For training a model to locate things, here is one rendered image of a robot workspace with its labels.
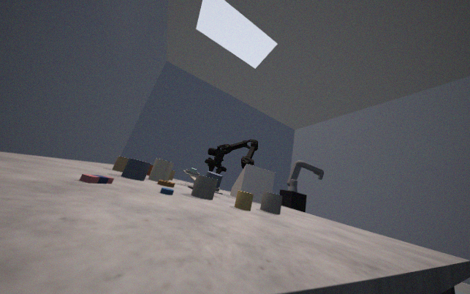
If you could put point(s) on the orange ring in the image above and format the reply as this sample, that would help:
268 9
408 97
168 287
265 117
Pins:
166 183

